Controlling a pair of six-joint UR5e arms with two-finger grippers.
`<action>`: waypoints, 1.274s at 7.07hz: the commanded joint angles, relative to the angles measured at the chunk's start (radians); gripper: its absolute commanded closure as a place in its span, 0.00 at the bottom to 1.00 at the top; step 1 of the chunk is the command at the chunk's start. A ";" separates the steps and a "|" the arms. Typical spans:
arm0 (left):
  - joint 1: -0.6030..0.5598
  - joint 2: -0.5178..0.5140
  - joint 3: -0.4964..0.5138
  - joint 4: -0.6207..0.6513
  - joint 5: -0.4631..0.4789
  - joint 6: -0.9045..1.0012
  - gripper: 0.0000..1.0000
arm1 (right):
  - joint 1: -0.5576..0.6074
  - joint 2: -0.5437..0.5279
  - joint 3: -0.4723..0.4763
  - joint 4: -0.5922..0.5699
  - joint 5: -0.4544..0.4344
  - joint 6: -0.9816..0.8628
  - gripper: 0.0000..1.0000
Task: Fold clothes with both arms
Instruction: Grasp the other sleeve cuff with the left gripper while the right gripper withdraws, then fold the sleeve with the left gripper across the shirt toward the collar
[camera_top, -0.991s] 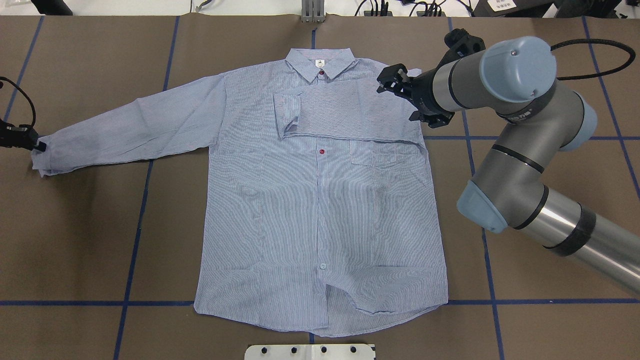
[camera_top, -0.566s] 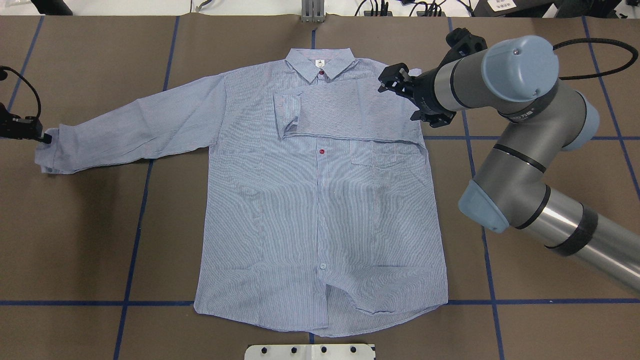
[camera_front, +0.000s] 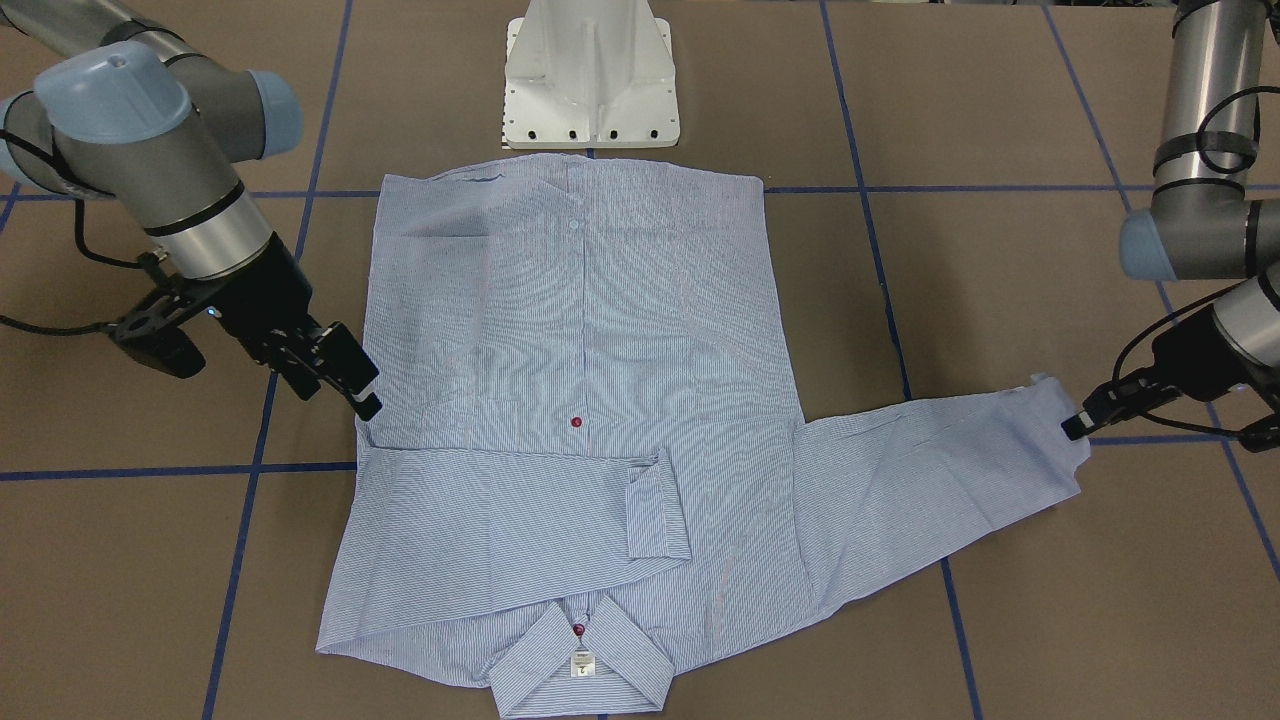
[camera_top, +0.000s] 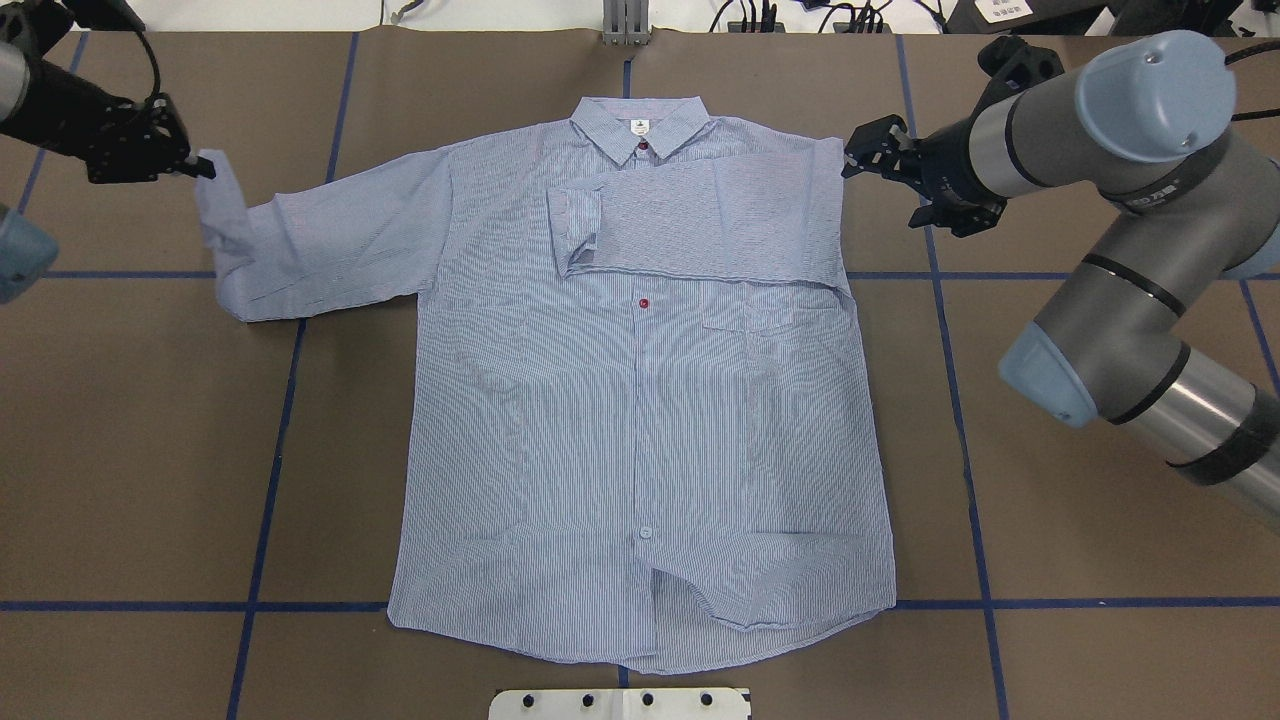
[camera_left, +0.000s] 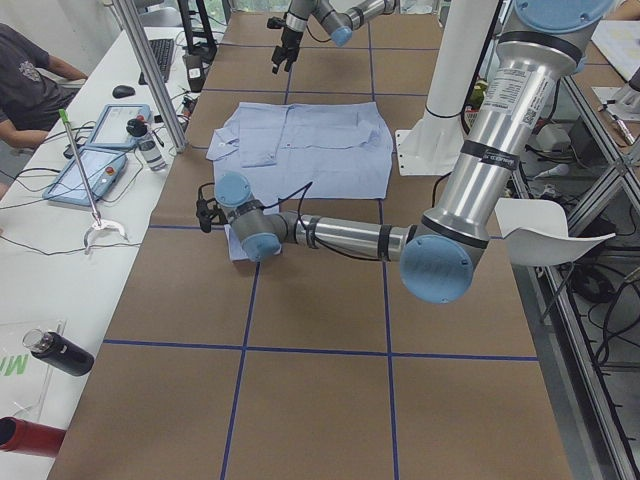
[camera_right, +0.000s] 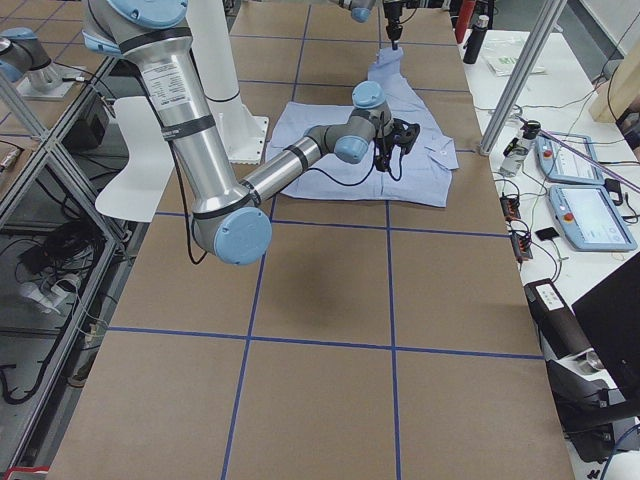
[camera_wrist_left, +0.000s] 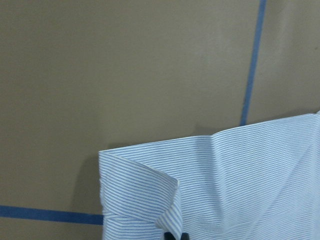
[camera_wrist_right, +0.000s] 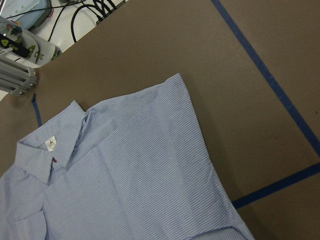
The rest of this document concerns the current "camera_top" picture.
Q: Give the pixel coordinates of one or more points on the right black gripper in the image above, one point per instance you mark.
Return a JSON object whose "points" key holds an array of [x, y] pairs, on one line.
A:
{"points": [[951, 165]]}

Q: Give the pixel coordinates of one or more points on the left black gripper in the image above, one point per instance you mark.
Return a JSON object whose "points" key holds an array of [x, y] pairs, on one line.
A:
{"points": [[62, 115]]}

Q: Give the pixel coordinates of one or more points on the blue striped button shirt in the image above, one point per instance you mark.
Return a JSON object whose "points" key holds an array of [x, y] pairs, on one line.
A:
{"points": [[642, 429]]}

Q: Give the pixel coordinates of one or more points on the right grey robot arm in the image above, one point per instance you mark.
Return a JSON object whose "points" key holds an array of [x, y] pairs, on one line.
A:
{"points": [[1150, 125]]}

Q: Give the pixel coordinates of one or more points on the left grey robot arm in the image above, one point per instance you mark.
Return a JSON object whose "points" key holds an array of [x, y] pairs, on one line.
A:
{"points": [[43, 104]]}

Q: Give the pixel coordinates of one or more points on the white metal mounting plate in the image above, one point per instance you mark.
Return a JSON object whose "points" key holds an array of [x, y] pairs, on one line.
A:
{"points": [[624, 703]]}

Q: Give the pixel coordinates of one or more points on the grey aluminium frame post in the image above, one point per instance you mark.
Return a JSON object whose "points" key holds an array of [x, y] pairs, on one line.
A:
{"points": [[626, 23]]}

